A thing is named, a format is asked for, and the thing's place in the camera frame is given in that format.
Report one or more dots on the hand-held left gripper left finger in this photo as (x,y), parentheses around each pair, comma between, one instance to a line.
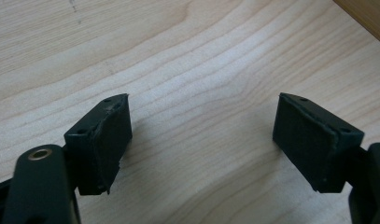
(100,146)

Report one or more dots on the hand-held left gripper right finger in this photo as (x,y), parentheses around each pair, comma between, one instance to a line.
(312,143)

